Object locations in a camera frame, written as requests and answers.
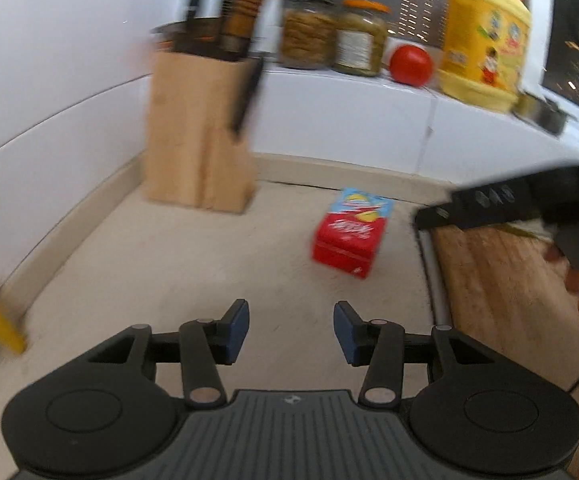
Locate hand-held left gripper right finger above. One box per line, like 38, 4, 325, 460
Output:
333, 300, 502, 408

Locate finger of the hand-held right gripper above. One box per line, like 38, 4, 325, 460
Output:
414, 200, 458, 231

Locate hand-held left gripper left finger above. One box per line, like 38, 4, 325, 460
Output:
77, 299, 250, 409

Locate red carton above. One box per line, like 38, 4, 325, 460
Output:
311, 187, 395, 280

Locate small steel bowl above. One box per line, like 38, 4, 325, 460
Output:
514, 91, 571, 136

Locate wooden cutting board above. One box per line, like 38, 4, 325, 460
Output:
431, 225, 579, 392

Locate red tomato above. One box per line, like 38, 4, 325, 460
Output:
389, 44, 433, 86

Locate yellow detergent bottle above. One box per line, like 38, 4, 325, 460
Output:
436, 0, 533, 114

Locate orange lid pickle jar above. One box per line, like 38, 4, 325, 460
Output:
331, 0, 389, 77

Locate wooden knife block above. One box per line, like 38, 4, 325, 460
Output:
142, 50, 266, 216

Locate dark lid pickle jar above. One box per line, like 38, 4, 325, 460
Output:
282, 0, 338, 70

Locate black scissors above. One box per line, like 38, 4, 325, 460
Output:
229, 57, 266, 142

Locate wooden handle knife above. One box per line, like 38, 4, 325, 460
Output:
219, 0, 281, 62

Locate black handle knife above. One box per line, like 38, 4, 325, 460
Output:
186, 0, 211, 57

